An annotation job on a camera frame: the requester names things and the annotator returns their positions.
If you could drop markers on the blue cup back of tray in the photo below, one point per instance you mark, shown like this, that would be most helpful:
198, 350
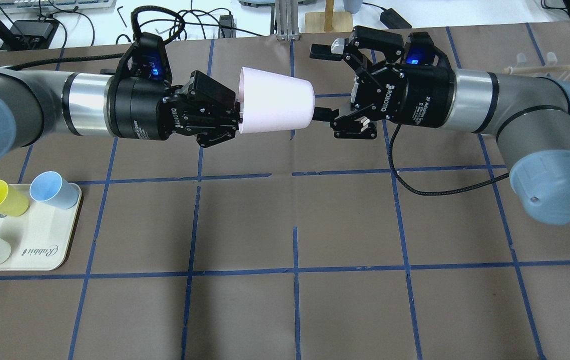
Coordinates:
50, 188

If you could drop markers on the aluminium frame post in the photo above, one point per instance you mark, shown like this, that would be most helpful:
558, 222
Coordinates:
286, 20

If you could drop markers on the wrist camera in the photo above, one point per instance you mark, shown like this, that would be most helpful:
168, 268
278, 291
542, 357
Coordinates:
146, 59
421, 50

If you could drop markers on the black power adapter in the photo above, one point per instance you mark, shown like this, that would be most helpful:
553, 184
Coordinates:
393, 20

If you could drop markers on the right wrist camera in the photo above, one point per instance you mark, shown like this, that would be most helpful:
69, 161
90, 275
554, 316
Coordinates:
421, 50

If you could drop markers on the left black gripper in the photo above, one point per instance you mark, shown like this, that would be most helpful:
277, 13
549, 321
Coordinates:
137, 109

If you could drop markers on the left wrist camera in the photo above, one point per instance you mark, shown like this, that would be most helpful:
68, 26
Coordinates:
146, 59

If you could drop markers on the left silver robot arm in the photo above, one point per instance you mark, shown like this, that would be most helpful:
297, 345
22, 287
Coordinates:
36, 103

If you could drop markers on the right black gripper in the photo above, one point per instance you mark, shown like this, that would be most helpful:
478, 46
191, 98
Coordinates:
422, 95

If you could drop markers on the wooden mug tree stand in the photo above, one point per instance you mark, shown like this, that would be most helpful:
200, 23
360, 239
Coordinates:
327, 21

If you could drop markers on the pink plastic cup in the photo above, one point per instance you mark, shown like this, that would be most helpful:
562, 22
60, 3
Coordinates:
272, 102

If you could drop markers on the yellow plastic cup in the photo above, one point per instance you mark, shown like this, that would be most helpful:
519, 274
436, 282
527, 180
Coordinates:
12, 202

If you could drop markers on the blue cup on desk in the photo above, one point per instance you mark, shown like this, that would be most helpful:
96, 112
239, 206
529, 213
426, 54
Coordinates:
352, 6

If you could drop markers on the cream plastic tray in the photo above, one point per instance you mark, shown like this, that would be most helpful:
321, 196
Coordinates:
40, 238

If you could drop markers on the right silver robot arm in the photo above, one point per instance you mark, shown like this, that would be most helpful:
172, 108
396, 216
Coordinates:
530, 120

